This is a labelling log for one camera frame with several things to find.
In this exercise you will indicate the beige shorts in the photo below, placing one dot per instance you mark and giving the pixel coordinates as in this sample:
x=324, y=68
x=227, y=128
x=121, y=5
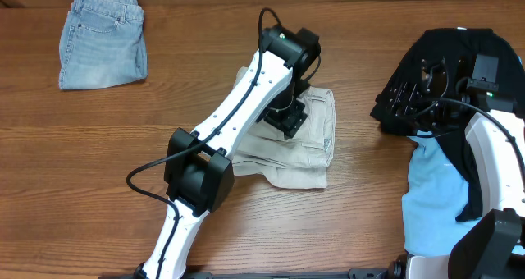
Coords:
x=300, y=162

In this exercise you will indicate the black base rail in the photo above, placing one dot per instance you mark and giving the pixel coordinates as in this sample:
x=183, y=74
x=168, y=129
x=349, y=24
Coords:
x=395, y=270

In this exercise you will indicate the folded light blue jeans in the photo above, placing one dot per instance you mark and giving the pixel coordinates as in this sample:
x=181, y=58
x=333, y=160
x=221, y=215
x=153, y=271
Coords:
x=102, y=45

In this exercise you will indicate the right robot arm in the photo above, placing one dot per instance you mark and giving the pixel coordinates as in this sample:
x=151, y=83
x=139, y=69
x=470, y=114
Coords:
x=487, y=250

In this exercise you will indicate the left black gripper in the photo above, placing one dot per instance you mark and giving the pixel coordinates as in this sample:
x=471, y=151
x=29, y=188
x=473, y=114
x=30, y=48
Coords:
x=288, y=121

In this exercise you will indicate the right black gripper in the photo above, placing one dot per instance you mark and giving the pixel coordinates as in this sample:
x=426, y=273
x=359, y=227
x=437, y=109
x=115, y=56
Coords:
x=403, y=100

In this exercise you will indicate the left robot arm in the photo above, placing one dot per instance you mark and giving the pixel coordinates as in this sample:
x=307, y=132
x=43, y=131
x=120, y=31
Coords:
x=198, y=166

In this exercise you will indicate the light blue garment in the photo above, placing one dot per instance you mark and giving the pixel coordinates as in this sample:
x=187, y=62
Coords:
x=438, y=193

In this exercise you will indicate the black garment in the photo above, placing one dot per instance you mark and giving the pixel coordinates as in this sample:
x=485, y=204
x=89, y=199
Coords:
x=489, y=76

